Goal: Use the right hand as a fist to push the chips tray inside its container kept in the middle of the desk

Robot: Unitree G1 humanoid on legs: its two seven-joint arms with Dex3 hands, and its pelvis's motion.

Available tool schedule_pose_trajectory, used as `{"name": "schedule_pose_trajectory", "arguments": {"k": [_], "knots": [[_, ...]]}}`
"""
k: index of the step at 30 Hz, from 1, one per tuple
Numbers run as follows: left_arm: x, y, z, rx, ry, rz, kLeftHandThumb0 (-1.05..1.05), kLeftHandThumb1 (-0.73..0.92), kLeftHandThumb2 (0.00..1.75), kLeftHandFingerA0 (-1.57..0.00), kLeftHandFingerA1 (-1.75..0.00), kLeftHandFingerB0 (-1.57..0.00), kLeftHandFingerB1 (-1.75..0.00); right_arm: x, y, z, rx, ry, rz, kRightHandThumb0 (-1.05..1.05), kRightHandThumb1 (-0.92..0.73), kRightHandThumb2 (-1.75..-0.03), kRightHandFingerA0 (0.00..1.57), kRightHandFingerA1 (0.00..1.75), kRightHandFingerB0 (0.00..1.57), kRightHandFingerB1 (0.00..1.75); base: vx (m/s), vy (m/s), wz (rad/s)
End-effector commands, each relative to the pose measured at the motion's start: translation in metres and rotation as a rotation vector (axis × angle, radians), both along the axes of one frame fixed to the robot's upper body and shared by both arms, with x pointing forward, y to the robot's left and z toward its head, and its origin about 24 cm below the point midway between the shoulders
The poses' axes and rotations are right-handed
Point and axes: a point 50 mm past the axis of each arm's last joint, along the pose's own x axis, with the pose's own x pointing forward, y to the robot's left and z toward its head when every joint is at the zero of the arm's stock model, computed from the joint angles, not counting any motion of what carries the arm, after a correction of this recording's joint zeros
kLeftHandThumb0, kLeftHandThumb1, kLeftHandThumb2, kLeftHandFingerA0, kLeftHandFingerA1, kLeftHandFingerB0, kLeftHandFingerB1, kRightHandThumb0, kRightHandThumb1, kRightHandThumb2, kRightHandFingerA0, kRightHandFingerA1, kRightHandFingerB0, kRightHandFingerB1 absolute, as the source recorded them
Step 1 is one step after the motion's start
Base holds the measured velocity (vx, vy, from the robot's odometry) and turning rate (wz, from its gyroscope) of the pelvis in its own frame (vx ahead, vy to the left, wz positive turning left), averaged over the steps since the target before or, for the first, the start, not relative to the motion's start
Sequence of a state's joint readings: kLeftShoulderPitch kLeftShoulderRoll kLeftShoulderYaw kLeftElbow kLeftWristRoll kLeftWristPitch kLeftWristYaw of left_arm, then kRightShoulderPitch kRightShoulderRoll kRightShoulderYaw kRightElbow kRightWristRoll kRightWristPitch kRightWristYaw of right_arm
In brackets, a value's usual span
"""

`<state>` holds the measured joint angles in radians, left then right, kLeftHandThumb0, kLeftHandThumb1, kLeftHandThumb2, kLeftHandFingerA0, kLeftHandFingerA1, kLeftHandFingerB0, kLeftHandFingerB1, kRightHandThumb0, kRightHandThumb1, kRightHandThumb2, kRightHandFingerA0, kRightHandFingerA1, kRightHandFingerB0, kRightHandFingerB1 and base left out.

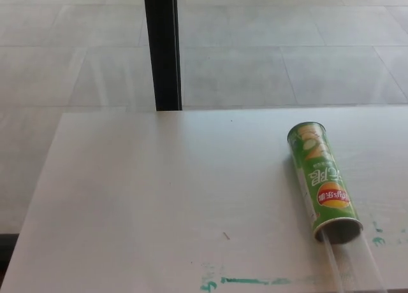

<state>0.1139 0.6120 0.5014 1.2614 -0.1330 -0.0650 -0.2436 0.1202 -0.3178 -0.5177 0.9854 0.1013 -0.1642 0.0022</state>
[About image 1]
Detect clear plastic chips tray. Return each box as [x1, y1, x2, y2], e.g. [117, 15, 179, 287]
[322, 227, 389, 293]

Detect green Lay's chips can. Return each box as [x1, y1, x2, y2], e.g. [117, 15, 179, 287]
[287, 121, 364, 243]

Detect black vertical window frame post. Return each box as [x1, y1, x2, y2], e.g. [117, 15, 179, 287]
[143, 0, 183, 111]

